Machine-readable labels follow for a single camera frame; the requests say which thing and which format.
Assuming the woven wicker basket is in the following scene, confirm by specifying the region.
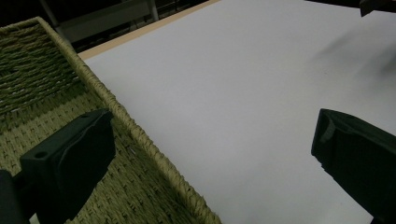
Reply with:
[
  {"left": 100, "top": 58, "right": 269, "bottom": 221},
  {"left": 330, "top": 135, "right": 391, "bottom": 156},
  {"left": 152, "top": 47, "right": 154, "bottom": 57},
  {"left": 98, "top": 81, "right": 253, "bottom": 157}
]
[{"left": 0, "top": 16, "right": 222, "bottom": 224}]

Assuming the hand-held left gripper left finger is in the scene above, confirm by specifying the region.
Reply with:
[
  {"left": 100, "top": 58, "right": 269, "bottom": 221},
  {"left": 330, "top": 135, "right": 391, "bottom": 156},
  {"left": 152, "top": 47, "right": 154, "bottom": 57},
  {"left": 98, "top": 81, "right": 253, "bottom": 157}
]
[{"left": 20, "top": 108, "right": 117, "bottom": 224}]

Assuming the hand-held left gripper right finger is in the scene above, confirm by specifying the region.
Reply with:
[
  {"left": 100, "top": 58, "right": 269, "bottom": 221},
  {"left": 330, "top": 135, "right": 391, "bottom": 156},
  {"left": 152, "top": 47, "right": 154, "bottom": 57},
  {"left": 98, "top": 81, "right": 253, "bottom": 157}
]
[{"left": 310, "top": 108, "right": 396, "bottom": 224}]

